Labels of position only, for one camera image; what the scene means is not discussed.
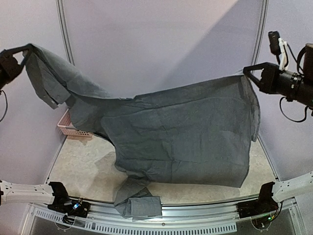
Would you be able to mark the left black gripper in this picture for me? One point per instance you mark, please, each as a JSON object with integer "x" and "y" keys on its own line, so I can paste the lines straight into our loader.
{"x": 10, "y": 62}

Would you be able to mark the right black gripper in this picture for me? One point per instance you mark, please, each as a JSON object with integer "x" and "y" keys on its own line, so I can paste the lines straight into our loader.
{"x": 269, "y": 78}

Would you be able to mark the grey blue button shirt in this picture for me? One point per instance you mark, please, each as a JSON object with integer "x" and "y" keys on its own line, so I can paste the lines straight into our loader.
{"x": 194, "y": 134}

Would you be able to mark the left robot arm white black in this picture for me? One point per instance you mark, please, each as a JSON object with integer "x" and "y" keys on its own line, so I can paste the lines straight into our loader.
{"x": 18, "y": 193}

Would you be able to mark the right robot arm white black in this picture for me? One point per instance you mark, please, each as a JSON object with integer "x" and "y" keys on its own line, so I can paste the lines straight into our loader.
{"x": 292, "y": 86}

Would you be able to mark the pink plastic laundry basket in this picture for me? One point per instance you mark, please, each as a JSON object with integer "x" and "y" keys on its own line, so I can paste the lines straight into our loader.
{"x": 67, "y": 128}

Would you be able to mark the right aluminium corner post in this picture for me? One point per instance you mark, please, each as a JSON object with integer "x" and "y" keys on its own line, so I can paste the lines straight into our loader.
{"x": 260, "y": 31}

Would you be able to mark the aluminium corner post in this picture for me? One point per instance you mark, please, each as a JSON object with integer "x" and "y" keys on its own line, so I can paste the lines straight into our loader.
{"x": 64, "y": 31}
{"x": 260, "y": 31}

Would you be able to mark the left aluminium corner post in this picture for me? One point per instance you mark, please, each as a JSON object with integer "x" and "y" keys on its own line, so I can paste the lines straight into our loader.
{"x": 64, "y": 31}

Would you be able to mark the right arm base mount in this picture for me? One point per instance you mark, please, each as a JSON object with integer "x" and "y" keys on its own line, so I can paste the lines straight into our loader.
{"x": 263, "y": 204}

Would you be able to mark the aluminium front rail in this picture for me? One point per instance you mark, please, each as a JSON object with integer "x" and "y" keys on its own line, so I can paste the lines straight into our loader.
{"x": 198, "y": 219}

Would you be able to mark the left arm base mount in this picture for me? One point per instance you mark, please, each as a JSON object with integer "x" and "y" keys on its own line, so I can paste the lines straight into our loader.
{"x": 68, "y": 206}

